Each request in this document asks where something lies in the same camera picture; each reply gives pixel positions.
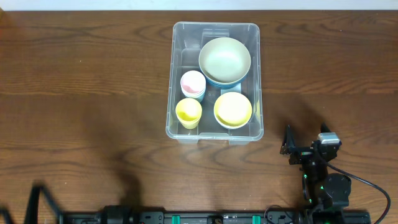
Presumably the white bowl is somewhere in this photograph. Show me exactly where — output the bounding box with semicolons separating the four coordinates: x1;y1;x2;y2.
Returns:
215;116;249;129

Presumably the yellow bowl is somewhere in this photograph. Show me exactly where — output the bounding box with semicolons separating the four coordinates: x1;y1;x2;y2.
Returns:
213;92;252;125

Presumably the clear plastic storage bin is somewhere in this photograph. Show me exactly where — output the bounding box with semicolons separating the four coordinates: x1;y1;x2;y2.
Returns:
165;21;264;144

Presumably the cream white cup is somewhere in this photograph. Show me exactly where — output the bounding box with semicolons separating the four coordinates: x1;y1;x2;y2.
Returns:
182;89;206;101

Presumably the blue plastic cup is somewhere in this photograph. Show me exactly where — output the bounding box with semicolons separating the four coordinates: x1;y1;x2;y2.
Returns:
185;93;205;103

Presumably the yellow cup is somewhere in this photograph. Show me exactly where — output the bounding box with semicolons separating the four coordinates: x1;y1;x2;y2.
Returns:
175;98;202;129

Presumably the cream beige bowl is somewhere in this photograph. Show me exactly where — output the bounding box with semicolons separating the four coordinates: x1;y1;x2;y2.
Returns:
198;37;251;83

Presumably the pink plastic cup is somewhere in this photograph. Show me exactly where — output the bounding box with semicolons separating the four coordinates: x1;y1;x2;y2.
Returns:
180;70;206;95

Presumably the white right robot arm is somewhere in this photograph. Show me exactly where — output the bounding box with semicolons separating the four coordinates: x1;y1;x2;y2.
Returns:
280;124;351;223

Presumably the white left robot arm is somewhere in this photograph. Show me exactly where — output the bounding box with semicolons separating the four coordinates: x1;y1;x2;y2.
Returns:
24;183;63;224

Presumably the white label in bin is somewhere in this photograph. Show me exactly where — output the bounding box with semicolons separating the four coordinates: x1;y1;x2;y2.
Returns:
221;83;241;95

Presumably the blue bowl under beige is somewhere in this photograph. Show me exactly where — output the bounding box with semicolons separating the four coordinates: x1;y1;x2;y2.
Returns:
200;70;249;89

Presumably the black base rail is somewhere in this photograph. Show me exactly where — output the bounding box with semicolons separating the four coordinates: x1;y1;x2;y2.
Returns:
58;206;371;224

